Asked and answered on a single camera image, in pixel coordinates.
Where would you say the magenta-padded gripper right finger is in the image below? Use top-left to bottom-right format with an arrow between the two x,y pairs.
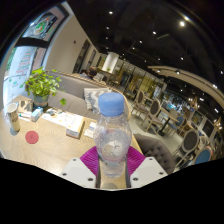
125,146 -> 168,190

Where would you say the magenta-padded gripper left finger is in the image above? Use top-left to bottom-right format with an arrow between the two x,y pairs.
60,145 -> 102,189

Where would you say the clear blue-capped water bottle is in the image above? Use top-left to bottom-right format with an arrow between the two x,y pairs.
92,92 -> 133,178

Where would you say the white and orange tissue box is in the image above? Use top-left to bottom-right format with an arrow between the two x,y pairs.
65,116 -> 86,140

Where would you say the flat round red coaster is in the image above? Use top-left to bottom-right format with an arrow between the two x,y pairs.
25,130 -> 40,145

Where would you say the group of grey dining chairs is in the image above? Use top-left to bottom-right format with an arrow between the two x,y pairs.
131,88 -> 214,168

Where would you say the small blue white box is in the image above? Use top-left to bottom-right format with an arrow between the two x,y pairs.
30,106 -> 44,123

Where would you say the grey white chevron pillow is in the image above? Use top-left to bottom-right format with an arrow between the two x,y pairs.
83,87 -> 113,113

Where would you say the white mug with black lettering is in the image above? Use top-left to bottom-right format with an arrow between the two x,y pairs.
6,102 -> 22,133

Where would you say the grey curved sofa bench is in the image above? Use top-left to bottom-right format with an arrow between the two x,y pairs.
46,69 -> 133,121

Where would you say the green potted plant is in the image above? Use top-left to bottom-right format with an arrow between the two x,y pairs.
19,66 -> 68,108

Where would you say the person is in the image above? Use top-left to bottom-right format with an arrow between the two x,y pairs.
79,65 -> 98,81

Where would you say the white round column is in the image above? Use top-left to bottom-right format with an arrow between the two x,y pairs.
101,51 -> 120,74

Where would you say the food picture window poster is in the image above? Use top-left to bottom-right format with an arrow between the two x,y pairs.
21,6 -> 69,43

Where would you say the group of ceiling spot lights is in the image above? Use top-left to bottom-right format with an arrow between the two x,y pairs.
106,9 -> 224,76

